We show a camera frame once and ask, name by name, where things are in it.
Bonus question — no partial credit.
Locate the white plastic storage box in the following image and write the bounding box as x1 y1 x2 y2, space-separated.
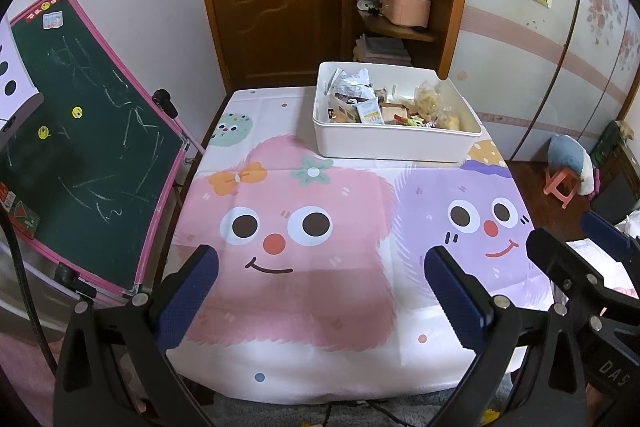
312 61 483 165

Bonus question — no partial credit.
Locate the black cable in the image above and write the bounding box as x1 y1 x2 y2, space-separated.
0 207 58 375

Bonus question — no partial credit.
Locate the clear puffed rice snack packet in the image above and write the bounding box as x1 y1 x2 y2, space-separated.
437 107 463 131
414 81 445 118

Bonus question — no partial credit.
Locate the dark cabinet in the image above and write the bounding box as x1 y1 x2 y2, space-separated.
590 119 640 218

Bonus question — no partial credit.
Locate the red white cake packet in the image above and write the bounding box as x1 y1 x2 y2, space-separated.
327 67 375 100

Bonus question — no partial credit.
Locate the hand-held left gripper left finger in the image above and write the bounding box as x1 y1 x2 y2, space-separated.
52 244 221 427

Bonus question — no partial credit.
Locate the pink plastic stool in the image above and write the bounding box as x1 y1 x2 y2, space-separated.
544 167 581 208

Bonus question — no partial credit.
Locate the white dotted board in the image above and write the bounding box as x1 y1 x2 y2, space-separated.
0 19 42 120

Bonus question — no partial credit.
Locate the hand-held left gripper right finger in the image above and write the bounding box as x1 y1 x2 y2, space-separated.
424 246 591 427

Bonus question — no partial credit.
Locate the cartoon printed tablecloth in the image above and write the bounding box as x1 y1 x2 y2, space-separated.
165 84 556 405

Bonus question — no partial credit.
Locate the green chalkboard easel pink frame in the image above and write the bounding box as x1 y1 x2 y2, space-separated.
0 0 198 298

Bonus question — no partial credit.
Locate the stack of folded cloths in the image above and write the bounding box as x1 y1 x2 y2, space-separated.
355 34 413 66

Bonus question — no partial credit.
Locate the white bedding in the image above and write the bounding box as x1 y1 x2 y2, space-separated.
565 212 640 298

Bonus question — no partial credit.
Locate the beige wafer packet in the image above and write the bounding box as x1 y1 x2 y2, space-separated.
379 101 411 124

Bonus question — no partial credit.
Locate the small blue white snack packet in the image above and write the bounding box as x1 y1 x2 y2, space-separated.
355 98 386 125

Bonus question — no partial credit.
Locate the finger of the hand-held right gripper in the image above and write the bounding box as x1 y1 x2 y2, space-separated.
580 209 640 268
525 228 640 324

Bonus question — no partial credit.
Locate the floral sliding wardrobe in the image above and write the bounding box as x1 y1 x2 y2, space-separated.
445 0 640 160

